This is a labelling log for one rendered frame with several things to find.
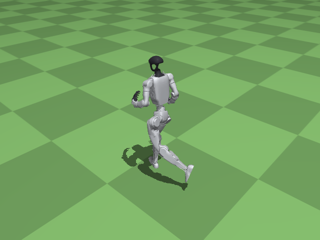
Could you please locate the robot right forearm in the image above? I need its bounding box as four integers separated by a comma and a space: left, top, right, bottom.
167, 95, 179, 104

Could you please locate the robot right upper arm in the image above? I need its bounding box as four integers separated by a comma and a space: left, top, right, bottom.
167, 73, 179, 98

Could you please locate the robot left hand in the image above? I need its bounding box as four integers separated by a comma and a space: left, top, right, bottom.
132, 91, 140, 102

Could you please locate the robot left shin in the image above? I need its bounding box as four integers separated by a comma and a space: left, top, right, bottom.
159, 147, 188, 173

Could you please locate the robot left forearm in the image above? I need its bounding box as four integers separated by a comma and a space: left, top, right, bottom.
131, 99, 144, 108

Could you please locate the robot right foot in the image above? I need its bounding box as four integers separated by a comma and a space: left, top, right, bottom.
148, 156, 159, 169

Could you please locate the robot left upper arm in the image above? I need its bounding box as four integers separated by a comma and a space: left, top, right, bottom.
142, 78, 153, 107

